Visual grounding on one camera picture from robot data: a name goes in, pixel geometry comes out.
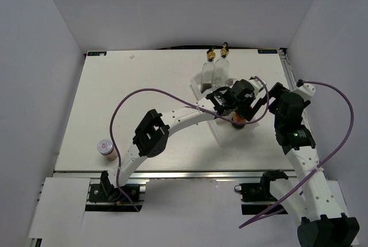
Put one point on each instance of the silver lid white canister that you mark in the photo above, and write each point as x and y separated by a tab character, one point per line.
230	82

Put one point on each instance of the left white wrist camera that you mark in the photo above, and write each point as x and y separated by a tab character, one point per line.
257	83

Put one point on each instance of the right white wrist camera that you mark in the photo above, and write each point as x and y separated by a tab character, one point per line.
305	90

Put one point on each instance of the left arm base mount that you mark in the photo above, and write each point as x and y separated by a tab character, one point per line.
117	202

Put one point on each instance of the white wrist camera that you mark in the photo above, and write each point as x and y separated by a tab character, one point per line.
257	83
305	90

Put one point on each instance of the white plastic organizer tray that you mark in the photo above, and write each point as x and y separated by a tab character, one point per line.
223	131

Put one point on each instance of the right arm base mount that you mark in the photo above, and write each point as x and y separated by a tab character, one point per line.
256	196

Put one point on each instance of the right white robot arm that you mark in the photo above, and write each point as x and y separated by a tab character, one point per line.
322	222

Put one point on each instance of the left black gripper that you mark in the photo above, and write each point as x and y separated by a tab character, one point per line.
248	112

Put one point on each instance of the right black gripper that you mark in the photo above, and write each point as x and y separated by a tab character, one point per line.
275	93

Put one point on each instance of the small jar labelled lid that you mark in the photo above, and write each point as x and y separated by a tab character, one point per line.
107	149

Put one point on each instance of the red lid sauce jar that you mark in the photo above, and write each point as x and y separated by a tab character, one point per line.
238	122

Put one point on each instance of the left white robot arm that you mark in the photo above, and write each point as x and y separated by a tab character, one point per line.
153	131

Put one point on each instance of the glass cruet dark powder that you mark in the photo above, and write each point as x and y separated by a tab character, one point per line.
207	70

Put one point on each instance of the clear glass cruet bottle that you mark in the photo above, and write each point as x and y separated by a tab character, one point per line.
221	67

